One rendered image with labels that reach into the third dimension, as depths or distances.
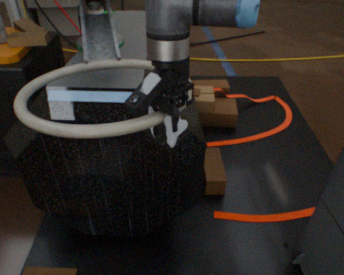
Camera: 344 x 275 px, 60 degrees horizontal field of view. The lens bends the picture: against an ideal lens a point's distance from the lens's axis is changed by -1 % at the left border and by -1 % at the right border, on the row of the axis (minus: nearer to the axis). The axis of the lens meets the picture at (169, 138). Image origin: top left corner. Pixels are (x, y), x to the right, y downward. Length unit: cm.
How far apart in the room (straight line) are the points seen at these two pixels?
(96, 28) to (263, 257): 130
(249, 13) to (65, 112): 75
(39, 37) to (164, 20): 128
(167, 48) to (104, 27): 71
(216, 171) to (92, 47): 102
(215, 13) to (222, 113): 174
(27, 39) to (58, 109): 77
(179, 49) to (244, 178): 144
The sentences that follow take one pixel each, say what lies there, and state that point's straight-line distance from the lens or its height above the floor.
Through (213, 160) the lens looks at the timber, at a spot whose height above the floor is 14.
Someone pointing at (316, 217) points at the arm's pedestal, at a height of 33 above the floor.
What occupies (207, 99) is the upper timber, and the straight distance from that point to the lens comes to 226.
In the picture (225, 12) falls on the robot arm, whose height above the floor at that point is 122.
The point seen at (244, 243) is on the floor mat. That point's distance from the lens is 166.
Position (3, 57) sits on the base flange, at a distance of 177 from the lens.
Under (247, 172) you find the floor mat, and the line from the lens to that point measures 201.
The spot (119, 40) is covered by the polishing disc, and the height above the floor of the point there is 89.
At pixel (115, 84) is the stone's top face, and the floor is 86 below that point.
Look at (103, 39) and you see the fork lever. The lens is 123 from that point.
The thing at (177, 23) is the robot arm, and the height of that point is 120.
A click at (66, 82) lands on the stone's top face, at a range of 118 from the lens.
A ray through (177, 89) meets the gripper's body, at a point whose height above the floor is 105.
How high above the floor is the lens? 137
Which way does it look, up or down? 38 degrees down
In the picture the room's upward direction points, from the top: straight up
